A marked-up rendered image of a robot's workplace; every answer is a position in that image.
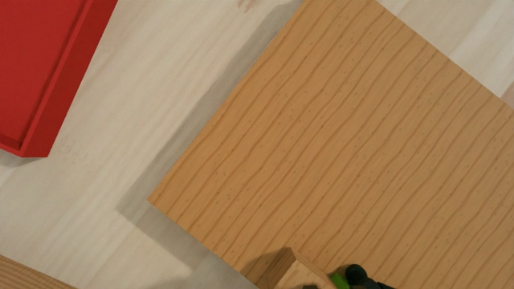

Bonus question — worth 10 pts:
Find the red open tray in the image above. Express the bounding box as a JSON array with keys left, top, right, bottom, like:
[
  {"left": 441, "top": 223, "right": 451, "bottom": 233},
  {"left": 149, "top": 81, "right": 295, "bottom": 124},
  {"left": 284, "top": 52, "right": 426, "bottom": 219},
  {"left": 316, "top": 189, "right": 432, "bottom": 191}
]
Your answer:
[{"left": 0, "top": 0, "right": 118, "bottom": 157}]

